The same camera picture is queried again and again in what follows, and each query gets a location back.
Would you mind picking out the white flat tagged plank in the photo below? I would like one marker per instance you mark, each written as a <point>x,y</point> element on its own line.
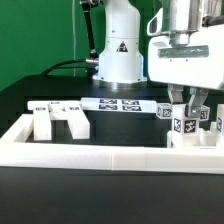
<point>118,105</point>

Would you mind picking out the white U-shaped border frame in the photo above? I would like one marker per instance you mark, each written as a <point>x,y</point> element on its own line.
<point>16,151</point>

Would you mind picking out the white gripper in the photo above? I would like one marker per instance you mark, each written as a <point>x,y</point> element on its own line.
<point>183,51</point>

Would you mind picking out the white tagged cube middle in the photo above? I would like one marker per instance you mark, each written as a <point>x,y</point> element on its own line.
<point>164,111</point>

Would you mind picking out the white chair back part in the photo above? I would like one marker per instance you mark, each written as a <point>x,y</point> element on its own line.
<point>45,112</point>

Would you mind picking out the white tagged block front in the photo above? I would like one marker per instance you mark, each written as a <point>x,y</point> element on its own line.
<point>184,130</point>

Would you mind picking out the white tagged cube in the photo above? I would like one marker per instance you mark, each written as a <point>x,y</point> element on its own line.
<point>205,113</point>
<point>164,111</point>

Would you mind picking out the white chair seat part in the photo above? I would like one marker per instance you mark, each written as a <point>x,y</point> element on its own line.
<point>201,139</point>

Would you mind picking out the white tagged cube right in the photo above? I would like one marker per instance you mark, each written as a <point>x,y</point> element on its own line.
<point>205,113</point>

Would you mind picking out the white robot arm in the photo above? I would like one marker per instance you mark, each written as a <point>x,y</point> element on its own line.
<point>121,63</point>

